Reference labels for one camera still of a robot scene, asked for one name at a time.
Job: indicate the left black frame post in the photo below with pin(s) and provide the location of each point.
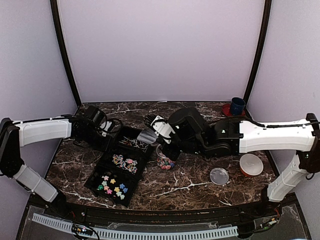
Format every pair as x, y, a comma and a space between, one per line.
63, 51

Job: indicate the star candies pile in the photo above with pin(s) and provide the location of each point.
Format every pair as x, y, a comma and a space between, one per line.
111, 186

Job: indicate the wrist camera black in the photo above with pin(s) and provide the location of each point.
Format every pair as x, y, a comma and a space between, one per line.
93, 113
187, 123

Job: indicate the clear plastic cup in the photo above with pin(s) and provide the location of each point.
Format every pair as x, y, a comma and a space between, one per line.
163, 162

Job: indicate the right black frame post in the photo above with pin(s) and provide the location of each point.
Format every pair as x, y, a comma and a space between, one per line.
259, 50

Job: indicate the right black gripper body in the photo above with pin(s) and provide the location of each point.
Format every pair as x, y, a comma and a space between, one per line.
173, 155

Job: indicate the left circuit board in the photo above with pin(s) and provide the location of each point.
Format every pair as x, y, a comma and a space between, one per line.
81, 230

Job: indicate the black frame post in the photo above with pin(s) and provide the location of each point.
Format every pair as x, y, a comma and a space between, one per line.
63, 51
259, 50

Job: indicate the right circuit board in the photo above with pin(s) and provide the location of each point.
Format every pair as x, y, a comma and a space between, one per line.
270, 222

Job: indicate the swirl lollipops pile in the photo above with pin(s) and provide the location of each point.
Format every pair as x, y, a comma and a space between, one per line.
127, 164

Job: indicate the stick candies pile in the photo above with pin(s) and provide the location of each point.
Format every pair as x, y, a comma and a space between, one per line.
134, 143

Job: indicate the orange white bowl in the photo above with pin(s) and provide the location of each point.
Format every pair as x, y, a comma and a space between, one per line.
251, 165

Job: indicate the clear plastic lid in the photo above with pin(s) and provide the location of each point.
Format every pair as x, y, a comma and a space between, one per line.
219, 176

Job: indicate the metal scoop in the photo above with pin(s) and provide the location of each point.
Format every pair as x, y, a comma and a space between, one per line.
147, 136

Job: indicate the black three-compartment candy tray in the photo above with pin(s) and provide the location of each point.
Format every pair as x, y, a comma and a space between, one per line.
118, 171

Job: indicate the blue mug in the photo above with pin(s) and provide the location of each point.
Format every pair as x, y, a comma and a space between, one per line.
237, 106

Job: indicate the black front table rail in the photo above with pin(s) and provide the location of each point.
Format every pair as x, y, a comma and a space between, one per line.
179, 205

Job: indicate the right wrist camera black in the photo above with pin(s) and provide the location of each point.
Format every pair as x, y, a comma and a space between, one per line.
187, 123

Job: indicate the circuit board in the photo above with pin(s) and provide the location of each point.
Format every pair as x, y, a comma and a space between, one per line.
81, 230
270, 222

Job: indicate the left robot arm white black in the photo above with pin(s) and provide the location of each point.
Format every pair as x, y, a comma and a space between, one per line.
15, 135

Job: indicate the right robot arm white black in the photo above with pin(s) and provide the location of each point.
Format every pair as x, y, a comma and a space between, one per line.
233, 136

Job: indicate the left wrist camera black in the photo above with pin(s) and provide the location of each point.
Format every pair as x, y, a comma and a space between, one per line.
93, 113

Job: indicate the red plate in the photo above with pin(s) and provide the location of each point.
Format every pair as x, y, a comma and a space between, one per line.
226, 109

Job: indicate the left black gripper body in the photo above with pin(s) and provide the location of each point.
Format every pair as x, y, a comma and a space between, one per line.
100, 145

